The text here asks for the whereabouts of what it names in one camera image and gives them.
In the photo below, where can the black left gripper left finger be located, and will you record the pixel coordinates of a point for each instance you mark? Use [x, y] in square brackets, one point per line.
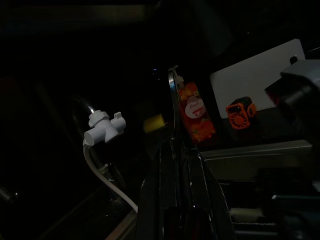
[155, 212]

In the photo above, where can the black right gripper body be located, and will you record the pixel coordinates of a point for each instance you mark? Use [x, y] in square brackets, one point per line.
[300, 107]

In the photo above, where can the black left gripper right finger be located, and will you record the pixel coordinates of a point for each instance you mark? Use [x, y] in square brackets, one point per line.
[205, 212]

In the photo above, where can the peach dish soap bottle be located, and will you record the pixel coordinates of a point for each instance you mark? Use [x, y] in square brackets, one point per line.
[197, 117]

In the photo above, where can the white cutting board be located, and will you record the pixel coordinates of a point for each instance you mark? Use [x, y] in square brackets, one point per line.
[250, 80]

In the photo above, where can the small orange black fan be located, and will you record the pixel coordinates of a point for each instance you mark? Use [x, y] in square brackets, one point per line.
[237, 117]

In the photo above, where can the stainless steel sink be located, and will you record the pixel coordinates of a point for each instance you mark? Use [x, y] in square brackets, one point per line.
[250, 152]

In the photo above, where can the yellow sponge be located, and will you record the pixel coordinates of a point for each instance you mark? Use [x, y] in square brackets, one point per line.
[153, 123]

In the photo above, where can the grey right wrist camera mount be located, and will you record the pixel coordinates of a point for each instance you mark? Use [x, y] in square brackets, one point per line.
[302, 71]

